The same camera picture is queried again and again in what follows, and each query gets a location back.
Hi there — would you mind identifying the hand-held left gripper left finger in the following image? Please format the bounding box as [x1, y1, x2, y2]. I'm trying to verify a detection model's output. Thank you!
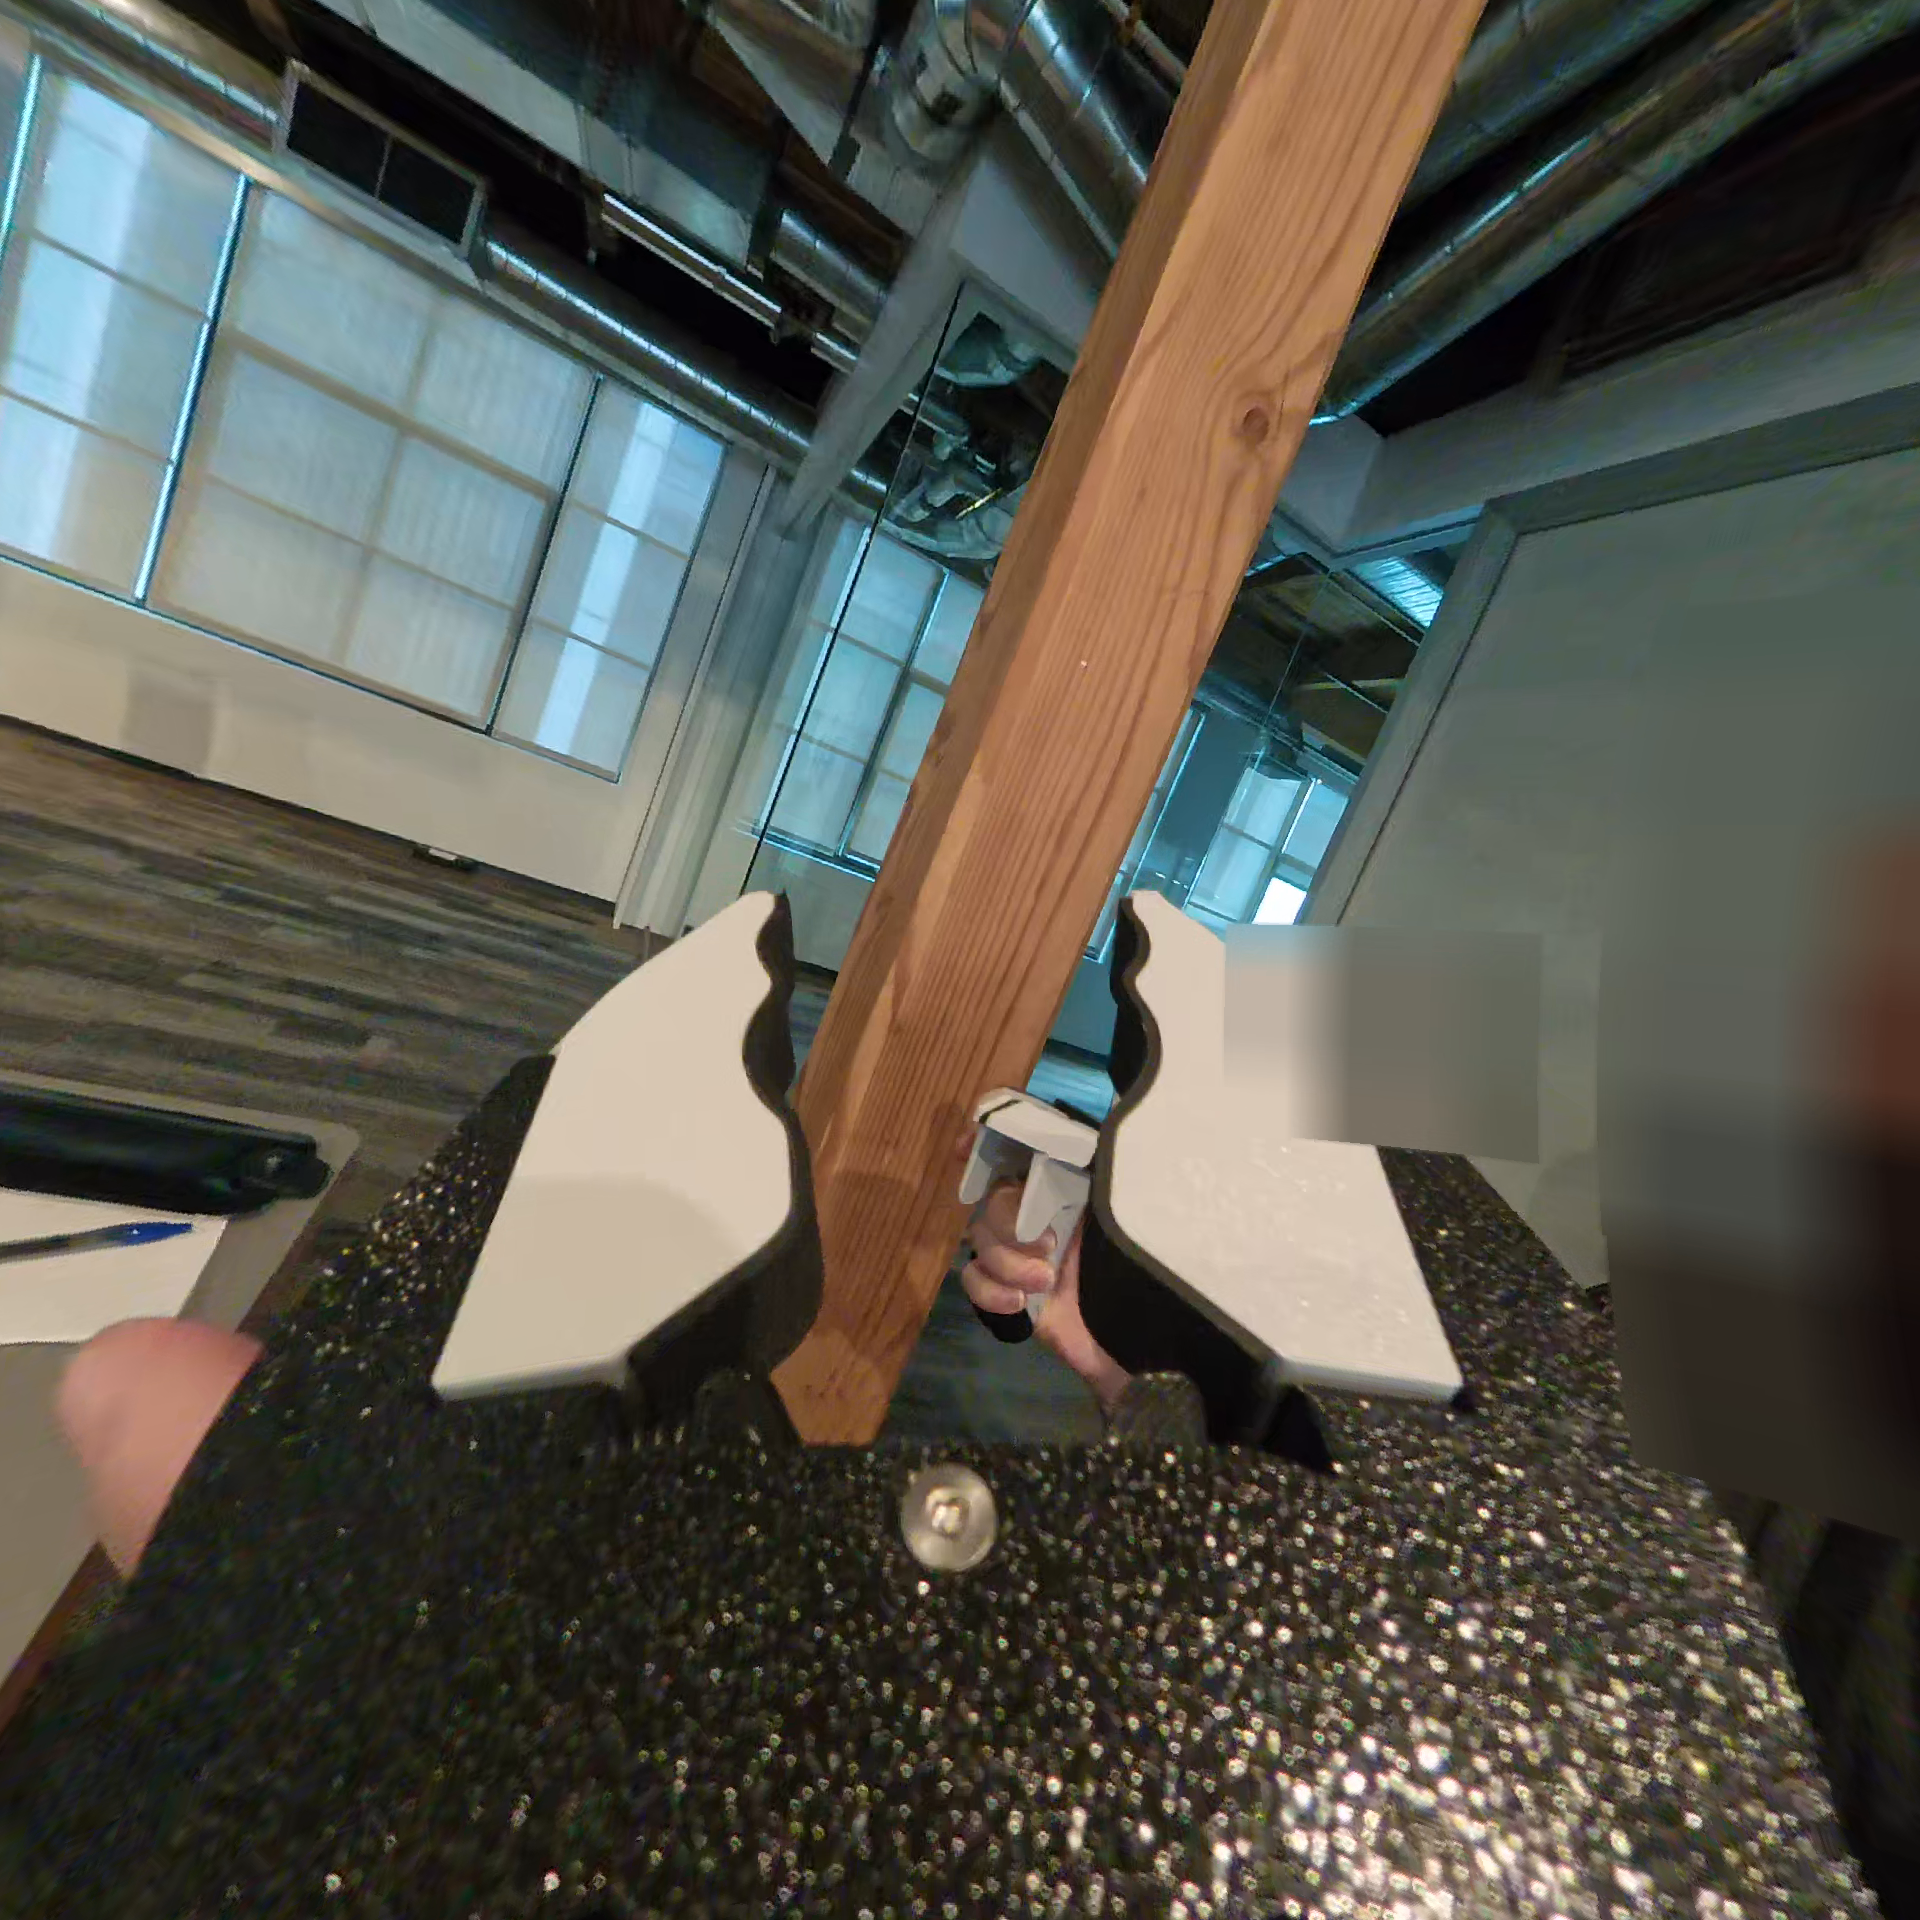
[430, 888, 825, 1426]

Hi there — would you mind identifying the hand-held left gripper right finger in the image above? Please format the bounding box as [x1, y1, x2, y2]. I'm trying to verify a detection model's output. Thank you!
[1079, 890, 1467, 1474]

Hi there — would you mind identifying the person's right hand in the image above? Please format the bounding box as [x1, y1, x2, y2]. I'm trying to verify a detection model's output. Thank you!
[961, 1243, 1138, 1407]

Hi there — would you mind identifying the person's left hand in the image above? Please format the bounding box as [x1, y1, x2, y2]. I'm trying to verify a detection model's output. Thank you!
[58, 1314, 268, 1574]

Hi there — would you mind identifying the black case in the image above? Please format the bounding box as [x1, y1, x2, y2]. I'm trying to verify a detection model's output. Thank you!
[0, 1085, 333, 1219]

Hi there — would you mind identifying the blue pen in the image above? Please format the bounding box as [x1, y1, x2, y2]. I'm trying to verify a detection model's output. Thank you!
[0, 1220, 196, 1265]

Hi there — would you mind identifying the white paper sheet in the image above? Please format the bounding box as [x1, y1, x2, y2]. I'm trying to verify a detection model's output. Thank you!
[0, 1189, 229, 1348]

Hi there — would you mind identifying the large paned window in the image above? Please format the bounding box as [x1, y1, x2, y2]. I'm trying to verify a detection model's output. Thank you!
[0, 58, 733, 783]

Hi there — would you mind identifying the black vent grille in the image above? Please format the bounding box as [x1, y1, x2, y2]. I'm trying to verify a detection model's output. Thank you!
[277, 68, 485, 244]

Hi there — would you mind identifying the wooden post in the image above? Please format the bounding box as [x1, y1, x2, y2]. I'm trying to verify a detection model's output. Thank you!
[768, 0, 1487, 1448]

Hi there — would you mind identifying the thin metal duct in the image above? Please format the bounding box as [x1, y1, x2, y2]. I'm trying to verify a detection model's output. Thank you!
[479, 226, 918, 505]

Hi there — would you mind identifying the wide metal duct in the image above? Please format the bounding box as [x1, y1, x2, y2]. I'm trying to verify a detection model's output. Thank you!
[885, 0, 1201, 234]

